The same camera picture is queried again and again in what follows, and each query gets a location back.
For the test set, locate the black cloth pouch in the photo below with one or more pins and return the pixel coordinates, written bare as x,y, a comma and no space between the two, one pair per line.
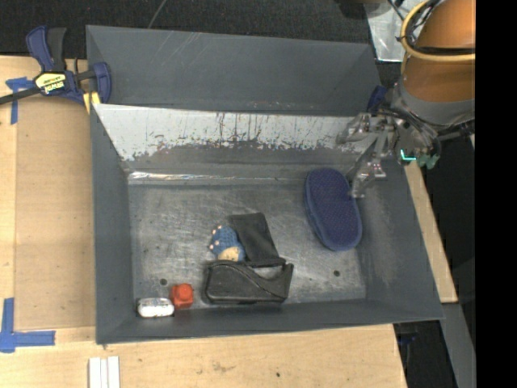
256,237

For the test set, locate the blue oval sponge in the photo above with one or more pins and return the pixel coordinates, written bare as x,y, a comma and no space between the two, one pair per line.
333,210

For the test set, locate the grey metal bin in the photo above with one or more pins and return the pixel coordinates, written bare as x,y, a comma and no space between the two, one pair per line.
182,71

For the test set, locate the blue knitted toy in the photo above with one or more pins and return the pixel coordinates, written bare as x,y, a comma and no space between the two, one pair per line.
224,241

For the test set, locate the red small block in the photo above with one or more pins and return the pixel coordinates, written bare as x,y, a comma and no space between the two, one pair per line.
182,295

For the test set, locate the black tape dispenser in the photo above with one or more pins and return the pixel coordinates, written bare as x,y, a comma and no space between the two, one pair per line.
238,285

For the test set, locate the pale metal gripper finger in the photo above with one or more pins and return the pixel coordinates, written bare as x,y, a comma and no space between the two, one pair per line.
355,127
369,173

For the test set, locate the white small case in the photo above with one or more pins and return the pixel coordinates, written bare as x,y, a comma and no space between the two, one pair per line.
155,307

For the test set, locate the black cylinder on white bracket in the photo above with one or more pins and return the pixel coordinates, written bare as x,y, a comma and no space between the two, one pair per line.
454,134

